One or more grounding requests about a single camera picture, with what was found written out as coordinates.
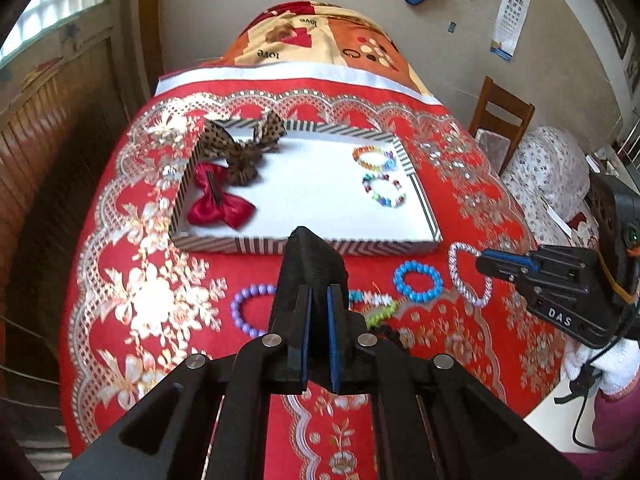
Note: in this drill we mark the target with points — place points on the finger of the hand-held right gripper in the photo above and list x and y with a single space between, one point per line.
560 265
560 312

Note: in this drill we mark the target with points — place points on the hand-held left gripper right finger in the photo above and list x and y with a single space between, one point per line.
333 335

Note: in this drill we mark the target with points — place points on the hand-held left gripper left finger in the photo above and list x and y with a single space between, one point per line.
305 332

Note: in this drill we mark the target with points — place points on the black fabric hair accessory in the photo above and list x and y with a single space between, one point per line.
310 265

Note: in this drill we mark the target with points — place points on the striped shallow cardboard box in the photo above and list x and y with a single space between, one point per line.
310 195

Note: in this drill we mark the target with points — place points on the red satin bow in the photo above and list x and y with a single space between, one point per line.
220 210

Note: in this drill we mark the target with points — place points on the brown polka dot bow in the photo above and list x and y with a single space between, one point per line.
240 157

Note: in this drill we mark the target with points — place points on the person's right forearm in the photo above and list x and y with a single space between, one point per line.
620 425

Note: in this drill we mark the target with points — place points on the person's right hand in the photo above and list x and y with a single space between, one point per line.
620 370

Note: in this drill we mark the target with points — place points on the floral covered armchair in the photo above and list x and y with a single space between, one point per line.
545 170

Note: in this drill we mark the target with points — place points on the red floral tablecloth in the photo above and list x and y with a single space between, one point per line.
450 330

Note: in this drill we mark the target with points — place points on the wooden chair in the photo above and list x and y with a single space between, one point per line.
500 105

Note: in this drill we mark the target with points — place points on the eye chart poster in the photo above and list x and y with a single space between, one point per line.
515 0

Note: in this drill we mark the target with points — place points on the orange printed blanket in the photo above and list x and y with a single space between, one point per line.
325 45

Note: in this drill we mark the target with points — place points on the wooden slatted door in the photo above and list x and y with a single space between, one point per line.
50 125

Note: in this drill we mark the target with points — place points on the glass block window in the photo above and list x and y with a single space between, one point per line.
60 0

